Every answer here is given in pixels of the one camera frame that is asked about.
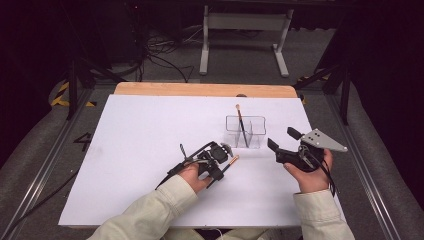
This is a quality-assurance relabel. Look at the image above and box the yellow black floor tape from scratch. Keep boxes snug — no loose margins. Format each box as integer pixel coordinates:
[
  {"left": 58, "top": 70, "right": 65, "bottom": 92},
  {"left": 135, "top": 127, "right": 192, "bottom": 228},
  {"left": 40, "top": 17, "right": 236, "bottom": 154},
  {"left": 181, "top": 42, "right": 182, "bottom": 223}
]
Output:
[
  {"left": 49, "top": 81, "right": 98, "bottom": 108},
  {"left": 298, "top": 73, "right": 331, "bottom": 84}
]

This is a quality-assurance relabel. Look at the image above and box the thin white cable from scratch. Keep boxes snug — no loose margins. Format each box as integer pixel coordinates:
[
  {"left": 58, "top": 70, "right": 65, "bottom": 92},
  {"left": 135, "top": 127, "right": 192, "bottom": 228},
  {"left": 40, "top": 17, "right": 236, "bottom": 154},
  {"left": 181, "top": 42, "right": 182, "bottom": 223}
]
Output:
[{"left": 206, "top": 227, "right": 224, "bottom": 240}]

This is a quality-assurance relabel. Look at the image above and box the person's left hand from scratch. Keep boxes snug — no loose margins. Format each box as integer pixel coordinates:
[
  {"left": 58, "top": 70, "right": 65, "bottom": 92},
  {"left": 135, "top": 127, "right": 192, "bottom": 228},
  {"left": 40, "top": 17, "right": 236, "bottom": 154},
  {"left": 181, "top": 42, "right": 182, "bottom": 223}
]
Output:
[{"left": 177, "top": 161, "right": 214, "bottom": 195}]

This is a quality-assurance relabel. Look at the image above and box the tangle of black floor cables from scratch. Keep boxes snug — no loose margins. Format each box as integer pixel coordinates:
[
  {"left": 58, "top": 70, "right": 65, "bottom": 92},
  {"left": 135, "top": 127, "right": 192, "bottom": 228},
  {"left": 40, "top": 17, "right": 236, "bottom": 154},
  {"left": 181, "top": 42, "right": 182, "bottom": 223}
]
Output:
[{"left": 134, "top": 29, "right": 196, "bottom": 84}]

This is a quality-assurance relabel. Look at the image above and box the metal stand frame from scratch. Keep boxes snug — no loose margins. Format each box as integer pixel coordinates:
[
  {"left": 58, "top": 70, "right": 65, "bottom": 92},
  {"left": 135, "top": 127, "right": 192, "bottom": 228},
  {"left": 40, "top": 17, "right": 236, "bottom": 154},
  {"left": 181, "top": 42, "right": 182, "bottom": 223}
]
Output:
[{"left": 199, "top": 4, "right": 295, "bottom": 78}]

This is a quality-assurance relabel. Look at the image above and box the aluminium floor rail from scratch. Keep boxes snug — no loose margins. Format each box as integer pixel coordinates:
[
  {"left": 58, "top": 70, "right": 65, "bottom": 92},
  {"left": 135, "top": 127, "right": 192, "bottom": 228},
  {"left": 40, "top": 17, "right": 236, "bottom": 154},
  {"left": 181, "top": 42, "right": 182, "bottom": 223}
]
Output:
[
  {"left": 324, "top": 94, "right": 401, "bottom": 240},
  {"left": 0, "top": 89, "right": 96, "bottom": 240}
]

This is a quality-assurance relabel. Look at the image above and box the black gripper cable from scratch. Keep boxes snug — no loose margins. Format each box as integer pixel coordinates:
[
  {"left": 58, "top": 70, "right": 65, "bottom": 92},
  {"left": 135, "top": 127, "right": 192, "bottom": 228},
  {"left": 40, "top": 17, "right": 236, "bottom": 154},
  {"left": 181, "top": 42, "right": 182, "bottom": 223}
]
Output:
[
  {"left": 309, "top": 153, "right": 339, "bottom": 198},
  {"left": 154, "top": 140, "right": 216, "bottom": 191}
]

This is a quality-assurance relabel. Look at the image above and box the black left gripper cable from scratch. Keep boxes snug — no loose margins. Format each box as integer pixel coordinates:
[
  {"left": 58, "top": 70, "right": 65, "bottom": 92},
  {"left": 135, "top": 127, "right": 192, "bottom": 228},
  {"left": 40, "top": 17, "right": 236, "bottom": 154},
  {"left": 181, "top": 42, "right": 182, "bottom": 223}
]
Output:
[{"left": 154, "top": 140, "right": 216, "bottom": 191}]

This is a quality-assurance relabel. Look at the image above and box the clear acrylic compartment organizer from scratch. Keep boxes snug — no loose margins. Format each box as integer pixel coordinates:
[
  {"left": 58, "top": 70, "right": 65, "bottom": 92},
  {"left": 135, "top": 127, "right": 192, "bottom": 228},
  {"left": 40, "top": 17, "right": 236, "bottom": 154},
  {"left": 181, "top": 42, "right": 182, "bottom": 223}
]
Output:
[{"left": 225, "top": 114, "right": 267, "bottom": 150}]

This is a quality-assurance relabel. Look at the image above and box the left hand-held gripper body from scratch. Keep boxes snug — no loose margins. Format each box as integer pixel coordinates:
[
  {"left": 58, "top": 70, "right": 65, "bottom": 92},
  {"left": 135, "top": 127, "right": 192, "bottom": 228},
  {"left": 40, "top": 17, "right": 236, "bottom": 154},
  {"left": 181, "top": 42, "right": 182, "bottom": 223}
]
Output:
[{"left": 195, "top": 141, "right": 235, "bottom": 176}]

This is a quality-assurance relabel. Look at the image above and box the person's right hand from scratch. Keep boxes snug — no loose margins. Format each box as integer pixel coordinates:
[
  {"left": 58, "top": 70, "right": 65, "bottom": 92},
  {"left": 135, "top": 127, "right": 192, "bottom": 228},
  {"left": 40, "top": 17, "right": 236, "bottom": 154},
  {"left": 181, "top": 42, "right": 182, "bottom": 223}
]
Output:
[{"left": 283, "top": 148, "right": 334, "bottom": 194}]

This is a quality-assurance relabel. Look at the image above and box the person's lap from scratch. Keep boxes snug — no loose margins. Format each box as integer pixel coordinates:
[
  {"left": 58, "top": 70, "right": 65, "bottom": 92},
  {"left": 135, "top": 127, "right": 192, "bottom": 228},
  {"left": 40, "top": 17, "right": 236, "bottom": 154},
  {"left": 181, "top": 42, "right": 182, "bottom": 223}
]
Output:
[{"left": 163, "top": 228, "right": 301, "bottom": 240}]

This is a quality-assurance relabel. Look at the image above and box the black floor cable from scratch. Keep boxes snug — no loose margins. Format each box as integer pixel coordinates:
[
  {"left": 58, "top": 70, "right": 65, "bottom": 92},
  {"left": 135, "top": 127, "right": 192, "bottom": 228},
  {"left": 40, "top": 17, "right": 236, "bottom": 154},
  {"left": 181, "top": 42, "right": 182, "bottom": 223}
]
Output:
[{"left": 0, "top": 168, "right": 81, "bottom": 240}]

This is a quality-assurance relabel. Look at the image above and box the black tripod stand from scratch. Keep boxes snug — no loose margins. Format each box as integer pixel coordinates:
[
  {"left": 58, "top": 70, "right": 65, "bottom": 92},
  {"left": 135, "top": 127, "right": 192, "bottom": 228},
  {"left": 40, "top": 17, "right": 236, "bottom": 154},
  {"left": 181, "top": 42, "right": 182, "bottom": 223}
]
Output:
[
  {"left": 293, "top": 63, "right": 351, "bottom": 126},
  {"left": 66, "top": 58, "right": 128, "bottom": 121}
]

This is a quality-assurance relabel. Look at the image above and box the white table sheet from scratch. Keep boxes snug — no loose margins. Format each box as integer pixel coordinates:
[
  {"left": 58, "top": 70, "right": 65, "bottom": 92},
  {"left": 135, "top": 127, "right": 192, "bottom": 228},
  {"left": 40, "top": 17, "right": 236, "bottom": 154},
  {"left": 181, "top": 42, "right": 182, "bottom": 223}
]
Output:
[{"left": 58, "top": 94, "right": 346, "bottom": 229}]

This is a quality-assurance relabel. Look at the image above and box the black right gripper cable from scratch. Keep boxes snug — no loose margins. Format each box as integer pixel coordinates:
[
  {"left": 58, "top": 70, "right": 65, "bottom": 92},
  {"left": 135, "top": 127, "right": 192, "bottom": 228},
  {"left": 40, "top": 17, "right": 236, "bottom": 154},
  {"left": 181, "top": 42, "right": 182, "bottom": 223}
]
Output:
[{"left": 309, "top": 153, "right": 339, "bottom": 198}]

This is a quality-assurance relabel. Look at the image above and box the makeup brush with gold ferrule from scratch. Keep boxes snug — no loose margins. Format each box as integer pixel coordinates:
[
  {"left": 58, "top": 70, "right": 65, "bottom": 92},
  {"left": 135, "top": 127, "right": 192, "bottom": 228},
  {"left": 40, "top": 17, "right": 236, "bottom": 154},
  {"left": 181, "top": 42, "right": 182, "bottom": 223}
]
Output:
[
  {"left": 205, "top": 154, "right": 240, "bottom": 190},
  {"left": 235, "top": 103, "right": 250, "bottom": 149}
]

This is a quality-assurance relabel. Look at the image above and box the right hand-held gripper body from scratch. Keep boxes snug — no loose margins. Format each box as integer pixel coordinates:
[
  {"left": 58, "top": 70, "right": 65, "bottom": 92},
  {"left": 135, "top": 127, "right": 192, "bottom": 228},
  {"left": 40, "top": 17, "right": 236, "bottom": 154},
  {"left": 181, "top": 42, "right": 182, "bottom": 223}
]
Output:
[{"left": 275, "top": 128, "right": 349, "bottom": 173}]

